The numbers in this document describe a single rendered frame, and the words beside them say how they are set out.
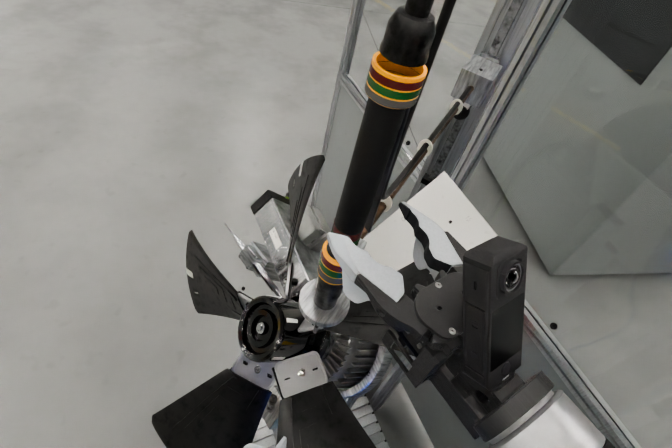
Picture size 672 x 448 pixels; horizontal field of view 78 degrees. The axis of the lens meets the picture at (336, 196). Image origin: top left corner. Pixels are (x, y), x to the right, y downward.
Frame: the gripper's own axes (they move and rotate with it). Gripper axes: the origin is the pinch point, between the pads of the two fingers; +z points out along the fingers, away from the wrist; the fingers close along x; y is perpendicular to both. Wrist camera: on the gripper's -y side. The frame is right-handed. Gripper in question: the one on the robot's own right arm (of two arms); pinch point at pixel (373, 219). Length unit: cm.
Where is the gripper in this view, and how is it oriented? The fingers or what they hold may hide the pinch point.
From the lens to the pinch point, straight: 41.3
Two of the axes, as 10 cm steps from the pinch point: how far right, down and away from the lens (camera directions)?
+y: -1.8, 6.8, 7.1
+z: -5.5, -6.7, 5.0
